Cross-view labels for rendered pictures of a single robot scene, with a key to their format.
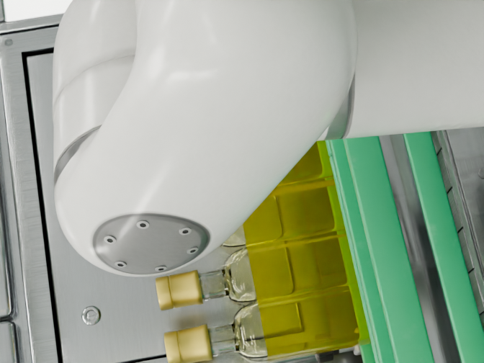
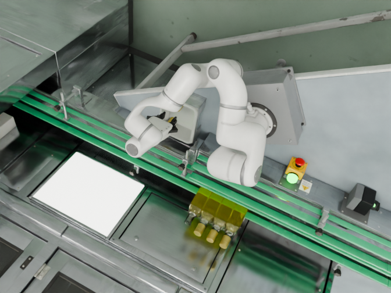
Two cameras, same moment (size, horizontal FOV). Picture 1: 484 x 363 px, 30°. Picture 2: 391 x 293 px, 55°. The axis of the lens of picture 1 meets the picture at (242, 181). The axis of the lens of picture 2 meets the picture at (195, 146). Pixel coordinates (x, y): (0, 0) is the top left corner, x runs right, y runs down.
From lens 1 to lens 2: 0.92 m
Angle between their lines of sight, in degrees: 35
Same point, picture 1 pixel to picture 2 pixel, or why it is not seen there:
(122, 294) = (194, 258)
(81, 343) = (198, 275)
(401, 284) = (249, 189)
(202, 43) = (258, 136)
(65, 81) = (227, 167)
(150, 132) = (256, 153)
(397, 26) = not seen: hidden behind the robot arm
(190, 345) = (226, 239)
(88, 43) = (225, 161)
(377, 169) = not seen: hidden behind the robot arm
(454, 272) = not seen: hidden behind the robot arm
